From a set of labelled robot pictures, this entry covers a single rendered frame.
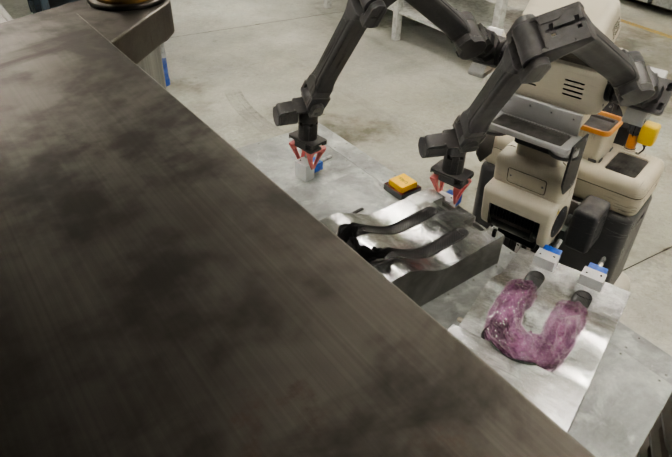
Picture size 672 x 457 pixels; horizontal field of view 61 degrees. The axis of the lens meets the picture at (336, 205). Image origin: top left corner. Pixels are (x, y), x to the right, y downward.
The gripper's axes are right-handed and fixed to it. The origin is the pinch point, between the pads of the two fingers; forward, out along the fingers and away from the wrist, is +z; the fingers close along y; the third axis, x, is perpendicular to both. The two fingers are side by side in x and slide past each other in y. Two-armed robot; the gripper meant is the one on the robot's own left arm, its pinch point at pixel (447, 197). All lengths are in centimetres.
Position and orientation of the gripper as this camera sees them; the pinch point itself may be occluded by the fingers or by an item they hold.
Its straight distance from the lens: 164.1
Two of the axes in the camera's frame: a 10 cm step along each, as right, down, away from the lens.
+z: -0.3, 8.1, 5.8
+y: 7.7, 3.9, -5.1
